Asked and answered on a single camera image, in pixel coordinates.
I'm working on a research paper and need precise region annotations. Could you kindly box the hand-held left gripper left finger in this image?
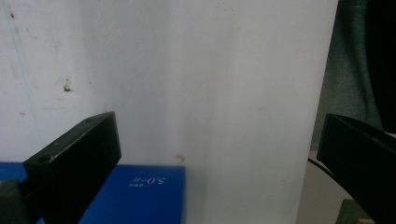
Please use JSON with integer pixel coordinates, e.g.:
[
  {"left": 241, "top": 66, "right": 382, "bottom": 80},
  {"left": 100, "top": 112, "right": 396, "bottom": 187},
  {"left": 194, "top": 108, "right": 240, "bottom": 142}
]
[{"left": 22, "top": 111, "right": 122, "bottom": 224}]

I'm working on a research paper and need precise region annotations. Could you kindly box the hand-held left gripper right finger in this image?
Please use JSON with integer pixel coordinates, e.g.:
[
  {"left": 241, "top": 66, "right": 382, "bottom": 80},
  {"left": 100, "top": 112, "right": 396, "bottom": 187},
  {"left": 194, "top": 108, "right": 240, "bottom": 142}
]
[{"left": 316, "top": 113, "right": 396, "bottom": 224}]

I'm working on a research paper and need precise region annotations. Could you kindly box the blue box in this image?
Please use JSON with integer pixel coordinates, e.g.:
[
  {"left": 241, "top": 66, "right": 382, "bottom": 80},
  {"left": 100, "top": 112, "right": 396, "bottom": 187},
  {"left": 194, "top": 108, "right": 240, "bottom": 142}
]
[{"left": 0, "top": 161, "right": 187, "bottom": 224}]

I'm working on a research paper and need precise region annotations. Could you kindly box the green block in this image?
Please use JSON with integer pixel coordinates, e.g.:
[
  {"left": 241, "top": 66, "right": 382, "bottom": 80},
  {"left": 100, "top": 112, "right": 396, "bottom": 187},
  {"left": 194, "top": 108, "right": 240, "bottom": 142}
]
[{"left": 334, "top": 199, "right": 376, "bottom": 224}]

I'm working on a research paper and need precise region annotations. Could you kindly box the dark green curtain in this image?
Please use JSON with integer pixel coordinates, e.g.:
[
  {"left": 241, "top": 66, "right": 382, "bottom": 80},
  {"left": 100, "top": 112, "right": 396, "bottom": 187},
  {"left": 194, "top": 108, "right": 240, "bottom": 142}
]
[{"left": 310, "top": 0, "right": 385, "bottom": 151}]

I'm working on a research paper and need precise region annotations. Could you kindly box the black cable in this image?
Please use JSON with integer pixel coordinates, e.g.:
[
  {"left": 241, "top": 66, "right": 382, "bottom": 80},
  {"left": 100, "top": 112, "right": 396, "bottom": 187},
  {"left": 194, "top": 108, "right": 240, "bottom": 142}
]
[{"left": 307, "top": 157, "right": 344, "bottom": 189}]

